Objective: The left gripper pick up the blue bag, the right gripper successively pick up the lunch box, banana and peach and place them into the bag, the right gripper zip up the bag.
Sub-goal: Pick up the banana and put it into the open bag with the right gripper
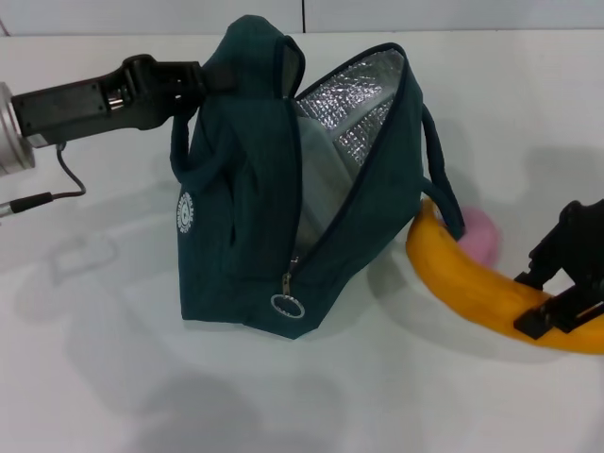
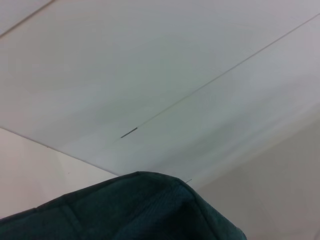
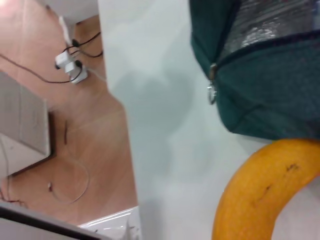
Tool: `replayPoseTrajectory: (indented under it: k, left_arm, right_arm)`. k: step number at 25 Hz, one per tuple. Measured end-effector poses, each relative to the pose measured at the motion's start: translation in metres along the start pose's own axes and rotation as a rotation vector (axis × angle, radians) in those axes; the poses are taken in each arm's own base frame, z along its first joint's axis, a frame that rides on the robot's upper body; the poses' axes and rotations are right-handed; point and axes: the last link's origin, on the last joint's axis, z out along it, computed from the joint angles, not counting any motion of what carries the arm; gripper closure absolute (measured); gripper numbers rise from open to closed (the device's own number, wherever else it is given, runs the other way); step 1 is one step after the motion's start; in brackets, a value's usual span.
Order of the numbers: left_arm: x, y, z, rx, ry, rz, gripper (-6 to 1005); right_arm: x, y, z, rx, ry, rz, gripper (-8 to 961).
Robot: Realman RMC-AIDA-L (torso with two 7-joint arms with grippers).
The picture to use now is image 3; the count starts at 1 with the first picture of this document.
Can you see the dark teal insulated lunch bag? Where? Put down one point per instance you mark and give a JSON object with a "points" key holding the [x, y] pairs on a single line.
{"points": [[265, 82]]}

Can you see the grey cabinet box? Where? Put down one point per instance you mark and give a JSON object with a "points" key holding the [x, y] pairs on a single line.
{"points": [[22, 120]]}

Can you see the yellow toy banana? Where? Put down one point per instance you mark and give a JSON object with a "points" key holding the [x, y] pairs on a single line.
{"points": [[257, 187]]}

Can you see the clear plastic sheet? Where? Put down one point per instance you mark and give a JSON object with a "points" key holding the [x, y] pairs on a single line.
{"points": [[112, 221]]}

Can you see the grey board with black edge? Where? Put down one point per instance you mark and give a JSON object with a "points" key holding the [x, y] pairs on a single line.
{"points": [[30, 225]]}

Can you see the white power strip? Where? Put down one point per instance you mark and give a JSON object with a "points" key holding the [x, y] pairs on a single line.
{"points": [[71, 67]]}

